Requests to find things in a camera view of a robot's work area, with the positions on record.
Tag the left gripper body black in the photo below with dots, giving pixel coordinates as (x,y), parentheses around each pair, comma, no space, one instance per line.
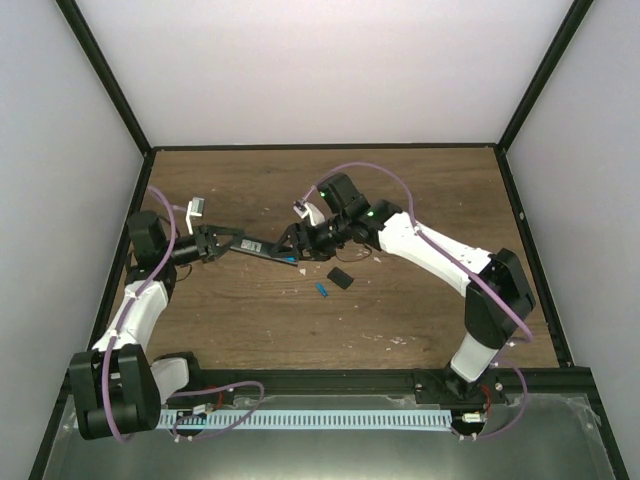
(200,234)

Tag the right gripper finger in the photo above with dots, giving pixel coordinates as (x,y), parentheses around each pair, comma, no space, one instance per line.
(310,256)
(289,241)

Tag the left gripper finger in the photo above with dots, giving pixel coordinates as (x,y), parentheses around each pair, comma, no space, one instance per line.
(226,233)
(214,251)

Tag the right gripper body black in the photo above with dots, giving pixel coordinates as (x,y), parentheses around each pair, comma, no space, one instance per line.
(327,240)

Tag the black remote control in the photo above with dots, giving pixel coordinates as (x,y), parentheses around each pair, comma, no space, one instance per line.
(259,248)

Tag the black battery cover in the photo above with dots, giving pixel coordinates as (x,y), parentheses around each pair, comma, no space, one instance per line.
(340,278)

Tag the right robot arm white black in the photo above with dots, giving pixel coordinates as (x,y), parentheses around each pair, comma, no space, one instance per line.
(497,294)

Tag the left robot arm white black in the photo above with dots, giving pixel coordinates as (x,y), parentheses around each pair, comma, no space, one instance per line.
(116,390)

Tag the metal front plate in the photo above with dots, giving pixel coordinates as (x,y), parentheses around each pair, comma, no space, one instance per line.
(541,436)

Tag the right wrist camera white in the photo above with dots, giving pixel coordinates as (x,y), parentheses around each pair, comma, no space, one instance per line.
(308,212)

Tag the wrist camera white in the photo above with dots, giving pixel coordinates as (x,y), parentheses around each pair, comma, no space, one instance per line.
(195,209)
(308,212)

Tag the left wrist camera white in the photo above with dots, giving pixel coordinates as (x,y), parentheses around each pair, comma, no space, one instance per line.
(195,209)

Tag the light blue slotted cable duct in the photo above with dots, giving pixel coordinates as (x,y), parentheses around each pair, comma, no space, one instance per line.
(403,420)

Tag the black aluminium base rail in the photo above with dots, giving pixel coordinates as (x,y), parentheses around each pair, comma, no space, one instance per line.
(428,386)

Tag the black frame post left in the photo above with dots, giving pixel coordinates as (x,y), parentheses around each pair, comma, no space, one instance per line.
(89,44)

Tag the black frame post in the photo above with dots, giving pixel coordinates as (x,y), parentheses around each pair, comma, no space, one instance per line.
(89,44)
(563,37)

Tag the black frame post right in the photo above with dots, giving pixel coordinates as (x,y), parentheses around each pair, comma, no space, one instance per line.
(563,37)

